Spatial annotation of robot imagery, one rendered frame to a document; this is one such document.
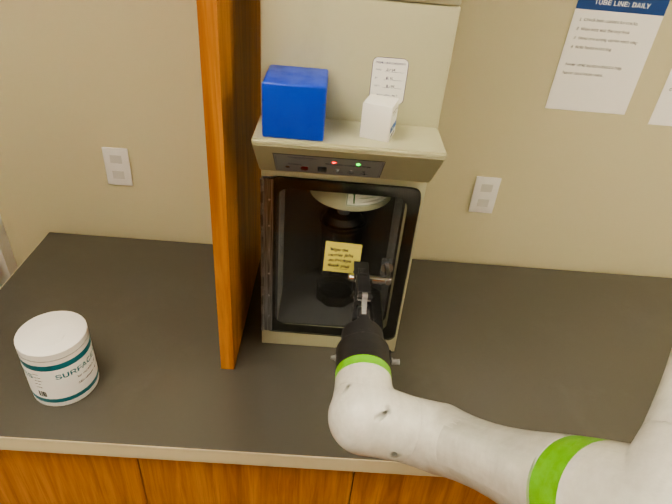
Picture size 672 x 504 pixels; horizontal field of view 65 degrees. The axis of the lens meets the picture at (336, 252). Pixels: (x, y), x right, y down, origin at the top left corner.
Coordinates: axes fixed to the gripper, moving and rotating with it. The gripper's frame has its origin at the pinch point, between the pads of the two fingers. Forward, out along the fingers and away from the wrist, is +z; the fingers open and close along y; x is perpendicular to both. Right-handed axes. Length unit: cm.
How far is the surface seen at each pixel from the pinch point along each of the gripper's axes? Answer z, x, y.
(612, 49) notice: 49, -58, 38
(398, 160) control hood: -4.5, -3.5, 28.5
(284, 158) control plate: -2.5, 15.8, 26.4
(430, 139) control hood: -0.4, -9.0, 31.0
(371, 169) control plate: -0.9, 0.5, 24.8
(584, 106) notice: 49, -56, 23
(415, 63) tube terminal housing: 5.5, -5.3, 41.9
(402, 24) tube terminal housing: 5.5, -2.3, 47.8
